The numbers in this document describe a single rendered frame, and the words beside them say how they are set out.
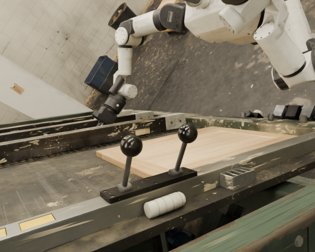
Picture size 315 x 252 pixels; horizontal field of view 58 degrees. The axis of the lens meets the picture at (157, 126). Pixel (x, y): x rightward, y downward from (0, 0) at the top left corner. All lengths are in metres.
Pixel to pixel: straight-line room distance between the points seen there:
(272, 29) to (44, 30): 5.66
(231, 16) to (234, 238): 0.48
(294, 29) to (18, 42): 5.62
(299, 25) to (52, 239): 0.76
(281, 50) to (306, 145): 0.30
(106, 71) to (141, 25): 4.07
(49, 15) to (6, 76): 1.94
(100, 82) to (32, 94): 1.22
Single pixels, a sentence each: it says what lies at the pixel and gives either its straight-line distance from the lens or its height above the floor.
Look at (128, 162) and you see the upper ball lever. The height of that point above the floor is 1.50.
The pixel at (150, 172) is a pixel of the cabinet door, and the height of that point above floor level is 1.33.
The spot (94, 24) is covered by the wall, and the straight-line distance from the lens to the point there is 6.39.
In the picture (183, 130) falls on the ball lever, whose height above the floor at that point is 1.43.
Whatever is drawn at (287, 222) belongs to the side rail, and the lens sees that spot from 0.41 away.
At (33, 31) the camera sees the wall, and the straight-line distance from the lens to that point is 6.17.
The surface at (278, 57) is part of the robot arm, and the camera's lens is 0.77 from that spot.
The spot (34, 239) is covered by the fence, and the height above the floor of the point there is 1.57.
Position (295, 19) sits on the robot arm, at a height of 1.23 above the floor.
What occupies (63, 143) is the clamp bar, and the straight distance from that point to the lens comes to 1.21.
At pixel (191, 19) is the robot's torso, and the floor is 1.32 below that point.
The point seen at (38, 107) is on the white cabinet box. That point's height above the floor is 0.98.
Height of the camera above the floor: 1.74
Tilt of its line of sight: 30 degrees down
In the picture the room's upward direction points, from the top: 56 degrees counter-clockwise
